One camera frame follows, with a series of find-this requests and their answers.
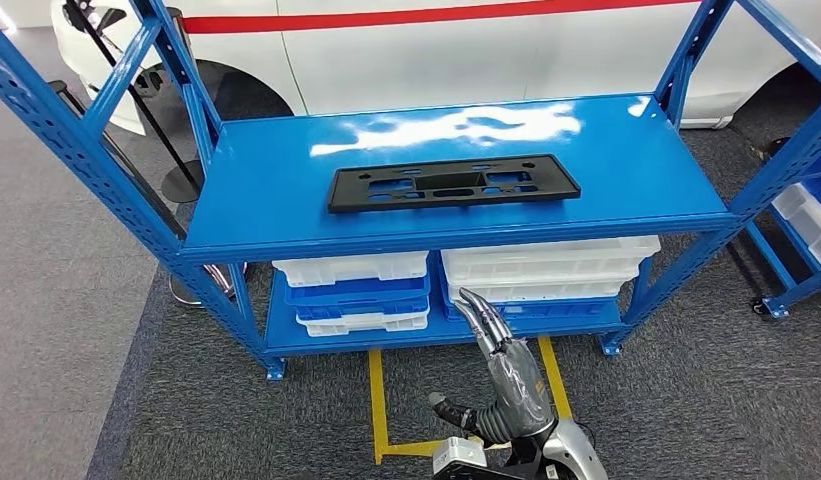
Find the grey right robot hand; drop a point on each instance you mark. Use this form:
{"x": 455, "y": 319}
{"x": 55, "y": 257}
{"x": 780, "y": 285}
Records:
{"x": 519, "y": 384}

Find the blue metal shelf rack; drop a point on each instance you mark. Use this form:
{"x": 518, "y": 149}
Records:
{"x": 271, "y": 192}

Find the large blue plastic tray bin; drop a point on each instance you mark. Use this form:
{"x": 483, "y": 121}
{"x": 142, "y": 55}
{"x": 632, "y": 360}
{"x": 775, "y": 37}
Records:
{"x": 562, "y": 311}

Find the large white plastic tray bin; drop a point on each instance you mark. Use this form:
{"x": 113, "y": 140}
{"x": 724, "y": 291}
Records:
{"x": 562, "y": 291}
{"x": 549, "y": 255}

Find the blue wheeled bin rack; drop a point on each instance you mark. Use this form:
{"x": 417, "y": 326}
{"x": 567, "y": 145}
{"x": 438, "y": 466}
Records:
{"x": 794, "y": 291}

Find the small white parts bin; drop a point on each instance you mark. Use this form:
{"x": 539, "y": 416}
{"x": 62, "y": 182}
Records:
{"x": 807, "y": 222}

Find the white car with red stripe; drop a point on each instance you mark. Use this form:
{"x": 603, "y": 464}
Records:
{"x": 450, "y": 60}

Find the stanchion with dark round base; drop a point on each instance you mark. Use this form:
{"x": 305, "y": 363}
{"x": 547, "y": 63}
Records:
{"x": 779, "y": 147}

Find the black pole floor stand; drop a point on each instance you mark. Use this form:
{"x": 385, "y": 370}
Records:
{"x": 183, "y": 180}

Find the black plastic license plate frame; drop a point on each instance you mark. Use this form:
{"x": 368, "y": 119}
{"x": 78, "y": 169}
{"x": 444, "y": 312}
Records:
{"x": 350, "y": 195}

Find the chrome stanchion post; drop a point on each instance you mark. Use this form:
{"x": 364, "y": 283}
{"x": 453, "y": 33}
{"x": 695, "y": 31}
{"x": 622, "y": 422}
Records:
{"x": 185, "y": 295}

